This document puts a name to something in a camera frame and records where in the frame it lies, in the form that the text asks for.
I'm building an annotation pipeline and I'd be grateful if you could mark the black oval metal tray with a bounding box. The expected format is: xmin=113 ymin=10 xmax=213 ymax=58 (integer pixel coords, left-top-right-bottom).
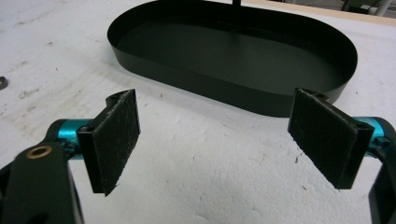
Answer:
xmin=106 ymin=0 xmax=359 ymax=119

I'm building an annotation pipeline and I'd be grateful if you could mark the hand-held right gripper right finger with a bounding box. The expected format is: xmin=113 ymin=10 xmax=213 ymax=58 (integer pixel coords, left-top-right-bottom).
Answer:
xmin=287 ymin=88 xmax=396 ymax=190

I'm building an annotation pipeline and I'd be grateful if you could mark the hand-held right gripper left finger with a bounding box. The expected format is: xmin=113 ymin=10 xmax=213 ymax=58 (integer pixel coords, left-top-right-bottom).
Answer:
xmin=46 ymin=89 xmax=141 ymax=197

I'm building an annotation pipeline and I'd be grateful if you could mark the white metal stand leg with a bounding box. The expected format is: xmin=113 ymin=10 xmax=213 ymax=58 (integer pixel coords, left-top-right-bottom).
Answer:
xmin=375 ymin=0 xmax=394 ymax=17

